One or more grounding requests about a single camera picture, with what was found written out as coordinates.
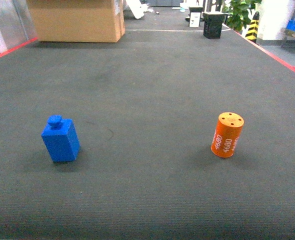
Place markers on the white sign stand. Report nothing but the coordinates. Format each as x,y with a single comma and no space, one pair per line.
195,16

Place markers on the blue block with knob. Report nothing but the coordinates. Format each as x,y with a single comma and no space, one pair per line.
61,140

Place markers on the large cardboard box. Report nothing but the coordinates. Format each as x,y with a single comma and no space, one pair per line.
78,21

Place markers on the orange cylinder cap 4680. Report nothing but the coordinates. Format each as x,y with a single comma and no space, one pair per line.
227,133

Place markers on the dark grey carpet mat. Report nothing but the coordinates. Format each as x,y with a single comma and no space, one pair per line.
145,111

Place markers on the yellow black striped bollard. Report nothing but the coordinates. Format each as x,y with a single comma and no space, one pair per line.
252,31

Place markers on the black crate on floor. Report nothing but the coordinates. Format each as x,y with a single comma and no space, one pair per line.
213,23

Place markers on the green potted plant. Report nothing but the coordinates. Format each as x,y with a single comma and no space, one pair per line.
238,12

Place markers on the white foam board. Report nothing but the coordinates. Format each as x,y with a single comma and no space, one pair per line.
137,8

